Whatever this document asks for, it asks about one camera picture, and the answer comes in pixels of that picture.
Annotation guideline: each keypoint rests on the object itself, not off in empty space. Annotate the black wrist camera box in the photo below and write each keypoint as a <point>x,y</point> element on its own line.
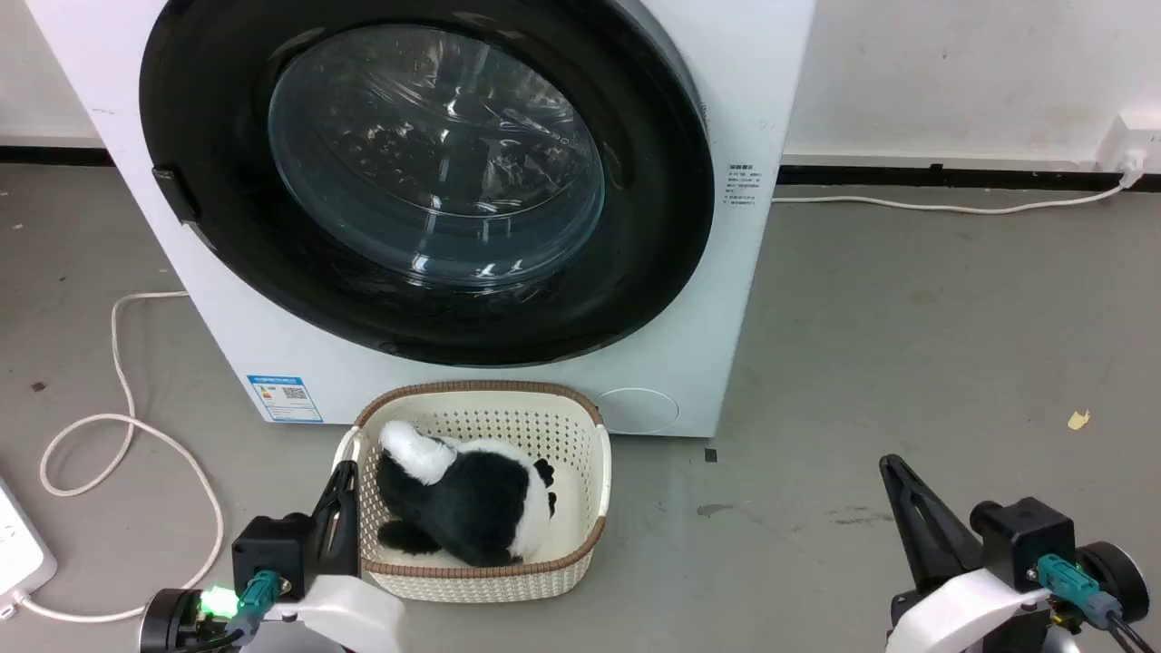
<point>272,549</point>
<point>1025,540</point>

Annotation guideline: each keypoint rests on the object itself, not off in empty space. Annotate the small printed text sticker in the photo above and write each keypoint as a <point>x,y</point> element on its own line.
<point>742,186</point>

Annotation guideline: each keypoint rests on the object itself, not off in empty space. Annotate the white power strip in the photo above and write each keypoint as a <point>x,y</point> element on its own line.
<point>18,553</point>

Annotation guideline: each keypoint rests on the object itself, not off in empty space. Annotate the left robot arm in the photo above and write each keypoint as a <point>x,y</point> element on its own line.
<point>172,624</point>

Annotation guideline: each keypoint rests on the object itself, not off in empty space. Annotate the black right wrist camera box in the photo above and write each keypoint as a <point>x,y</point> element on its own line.
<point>1025,540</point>

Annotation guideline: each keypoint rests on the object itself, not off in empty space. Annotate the round white filter cover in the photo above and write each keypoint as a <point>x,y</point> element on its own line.
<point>638,410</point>

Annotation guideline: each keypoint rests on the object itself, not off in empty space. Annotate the white front-load washing machine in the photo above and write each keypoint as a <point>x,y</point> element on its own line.
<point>227,326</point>

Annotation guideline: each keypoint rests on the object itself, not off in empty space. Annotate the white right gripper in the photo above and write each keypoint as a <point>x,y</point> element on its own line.
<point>961,617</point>

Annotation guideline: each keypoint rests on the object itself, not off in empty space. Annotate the white wall socket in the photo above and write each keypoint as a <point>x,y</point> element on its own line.
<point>1129,143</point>

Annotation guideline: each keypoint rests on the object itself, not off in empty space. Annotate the round black glass washer door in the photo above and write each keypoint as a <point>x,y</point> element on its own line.
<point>227,181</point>

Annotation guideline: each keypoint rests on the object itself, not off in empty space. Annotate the yellow paper scrap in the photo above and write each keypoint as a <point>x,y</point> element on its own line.
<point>1078,419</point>

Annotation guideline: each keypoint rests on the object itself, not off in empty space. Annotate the cream laundry basket brown rim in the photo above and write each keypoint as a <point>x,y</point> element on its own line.
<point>508,424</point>

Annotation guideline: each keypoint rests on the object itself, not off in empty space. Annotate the black white panda plush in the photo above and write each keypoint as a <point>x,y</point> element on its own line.
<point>481,499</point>

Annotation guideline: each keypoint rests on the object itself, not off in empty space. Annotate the blue energy label sticker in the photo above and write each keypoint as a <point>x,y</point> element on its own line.
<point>285,399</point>

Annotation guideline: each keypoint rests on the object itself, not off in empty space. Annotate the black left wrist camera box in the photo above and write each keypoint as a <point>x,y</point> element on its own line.
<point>272,549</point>

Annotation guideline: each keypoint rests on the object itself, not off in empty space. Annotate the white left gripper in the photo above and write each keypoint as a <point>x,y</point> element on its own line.
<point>349,612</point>

